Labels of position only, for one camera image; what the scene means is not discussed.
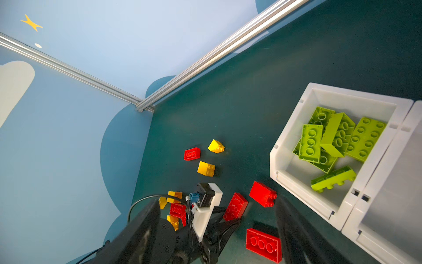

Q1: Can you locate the green brick front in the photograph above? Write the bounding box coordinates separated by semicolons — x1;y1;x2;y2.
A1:
308;148;338;173

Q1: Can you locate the white three-compartment bin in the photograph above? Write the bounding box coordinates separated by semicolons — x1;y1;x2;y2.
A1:
270;83;422;264

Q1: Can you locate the green brick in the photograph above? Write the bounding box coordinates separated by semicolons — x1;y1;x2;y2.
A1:
311;166;357;193
346;117;387;162
308;107;336;129
320;112;356;157
308;148;338;173
298;124;323;163

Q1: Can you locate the red brick cluster right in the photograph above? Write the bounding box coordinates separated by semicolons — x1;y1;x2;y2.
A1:
180;212;187;227

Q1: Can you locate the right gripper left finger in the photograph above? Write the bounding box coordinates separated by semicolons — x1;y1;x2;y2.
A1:
89;199;160;264

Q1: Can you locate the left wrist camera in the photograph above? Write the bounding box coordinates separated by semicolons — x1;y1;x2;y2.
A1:
189;183;223;242

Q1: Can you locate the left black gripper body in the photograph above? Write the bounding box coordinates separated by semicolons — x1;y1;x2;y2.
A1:
155;216;241;264

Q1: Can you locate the red brick far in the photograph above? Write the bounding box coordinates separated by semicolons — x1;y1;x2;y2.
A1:
184;147;201;161

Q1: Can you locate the yellow curved brick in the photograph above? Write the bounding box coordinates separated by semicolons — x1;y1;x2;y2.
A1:
167;215;179;231

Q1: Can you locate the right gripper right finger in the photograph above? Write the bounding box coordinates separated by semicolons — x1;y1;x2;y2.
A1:
275;196;330;264

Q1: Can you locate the small yellow slope brick left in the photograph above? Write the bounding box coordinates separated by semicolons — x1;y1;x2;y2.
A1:
159;197;168;210

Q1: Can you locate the red brick cluster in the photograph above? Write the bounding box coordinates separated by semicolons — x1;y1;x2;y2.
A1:
169;203;186;219
180;212;187;227

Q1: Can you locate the red brick centre lower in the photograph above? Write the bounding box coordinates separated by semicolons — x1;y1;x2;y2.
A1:
246;228;282;264

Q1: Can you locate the red long brick centre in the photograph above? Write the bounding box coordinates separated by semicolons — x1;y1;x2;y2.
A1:
223;192;248;222

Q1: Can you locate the yellow slope brick far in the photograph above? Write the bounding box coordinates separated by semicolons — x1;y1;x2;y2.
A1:
208;139;225;154

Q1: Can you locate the aluminium frame rear bar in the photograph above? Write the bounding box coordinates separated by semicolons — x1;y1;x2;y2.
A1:
136;0;308;112

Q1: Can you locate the aluminium frame left post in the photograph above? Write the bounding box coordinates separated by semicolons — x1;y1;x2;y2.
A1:
1;33;142;106

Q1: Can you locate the small red brick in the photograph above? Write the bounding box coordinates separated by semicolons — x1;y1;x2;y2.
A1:
249;181;277;208

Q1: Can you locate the yellow square brick cluster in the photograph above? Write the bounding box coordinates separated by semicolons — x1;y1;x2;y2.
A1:
167;191;182;204

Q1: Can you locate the yellow square brick far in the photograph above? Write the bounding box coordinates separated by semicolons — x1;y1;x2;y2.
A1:
197;161;215;177

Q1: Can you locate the red brick cluster left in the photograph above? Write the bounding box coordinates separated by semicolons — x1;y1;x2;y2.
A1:
169;203;186;219

